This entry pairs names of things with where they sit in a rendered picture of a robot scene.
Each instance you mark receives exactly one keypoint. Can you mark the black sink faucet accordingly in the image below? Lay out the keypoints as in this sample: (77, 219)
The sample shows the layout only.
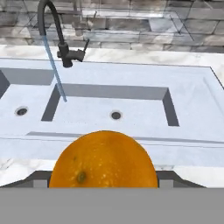
(65, 49)

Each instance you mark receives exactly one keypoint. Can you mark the blue water stream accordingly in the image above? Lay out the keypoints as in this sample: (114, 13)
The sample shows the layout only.
(54, 70)

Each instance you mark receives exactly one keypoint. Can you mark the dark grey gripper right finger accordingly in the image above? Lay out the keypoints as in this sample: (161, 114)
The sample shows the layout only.
(172, 180)

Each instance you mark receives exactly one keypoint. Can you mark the orange fruit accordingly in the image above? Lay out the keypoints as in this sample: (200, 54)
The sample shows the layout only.
(105, 160)

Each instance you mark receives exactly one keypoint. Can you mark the white double basin sink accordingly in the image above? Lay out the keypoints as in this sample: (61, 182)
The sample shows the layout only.
(116, 110)

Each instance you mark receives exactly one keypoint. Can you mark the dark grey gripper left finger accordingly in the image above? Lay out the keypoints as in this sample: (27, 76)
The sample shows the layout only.
(38, 180)

